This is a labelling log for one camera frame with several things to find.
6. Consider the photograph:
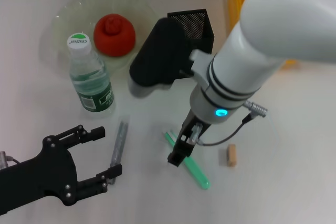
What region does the red tomato toy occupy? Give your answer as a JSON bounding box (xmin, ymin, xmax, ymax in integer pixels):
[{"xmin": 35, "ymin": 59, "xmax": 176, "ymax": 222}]
[{"xmin": 93, "ymin": 14, "xmax": 137, "ymax": 57}]

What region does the black mesh pen holder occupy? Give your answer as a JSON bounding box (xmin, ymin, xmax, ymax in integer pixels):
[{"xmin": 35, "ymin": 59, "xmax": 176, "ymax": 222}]
[{"xmin": 166, "ymin": 8, "xmax": 215, "ymax": 80}]

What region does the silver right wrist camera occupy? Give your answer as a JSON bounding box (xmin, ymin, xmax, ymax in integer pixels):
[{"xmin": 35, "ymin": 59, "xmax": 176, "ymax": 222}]
[{"xmin": 128, "ymin": 18, "xmax": 195, "ymax": 99}]

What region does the small wooden block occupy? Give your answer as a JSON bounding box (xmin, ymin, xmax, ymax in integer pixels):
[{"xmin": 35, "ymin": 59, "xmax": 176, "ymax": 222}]
[{"xmin": 227, "ymin": 144, "xmax": 238, "ymax": 169}]

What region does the green glass fruit plate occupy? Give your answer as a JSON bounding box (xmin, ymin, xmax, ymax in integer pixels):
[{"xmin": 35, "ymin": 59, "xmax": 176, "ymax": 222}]
[{"xmin": 51, "ymin": 0, "xmax": 158, "ymax": 78}]

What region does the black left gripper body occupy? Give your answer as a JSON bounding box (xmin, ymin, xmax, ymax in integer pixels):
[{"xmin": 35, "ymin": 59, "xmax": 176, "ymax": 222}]
[{"xmin": 0, "ymin": 134, "xmax": 79, "ymax": 214}]

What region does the grey pen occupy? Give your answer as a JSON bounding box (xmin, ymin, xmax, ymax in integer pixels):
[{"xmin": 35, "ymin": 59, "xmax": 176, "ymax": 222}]
[{"xmin": 109, "ymin": 120, "xmax": 129, "ymax": 185}]

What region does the clear green-label water bottle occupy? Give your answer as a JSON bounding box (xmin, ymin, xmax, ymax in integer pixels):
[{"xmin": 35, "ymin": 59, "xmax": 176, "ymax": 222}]
[{"xmin": 67, "ymin": 32, "xmax": 116, "ymax": 120}]

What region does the green pen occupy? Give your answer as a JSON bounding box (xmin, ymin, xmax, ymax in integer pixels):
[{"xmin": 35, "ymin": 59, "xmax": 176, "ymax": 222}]
[{"xmin": 164, "ymin": 131, "xmax": 211, "ymax": 190}]

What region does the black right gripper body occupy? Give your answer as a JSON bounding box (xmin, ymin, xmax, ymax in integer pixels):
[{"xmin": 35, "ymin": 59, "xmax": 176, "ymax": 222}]
[{"xmin": 174, "ymin": 110, "xmax": 212, "ymax": 157}]

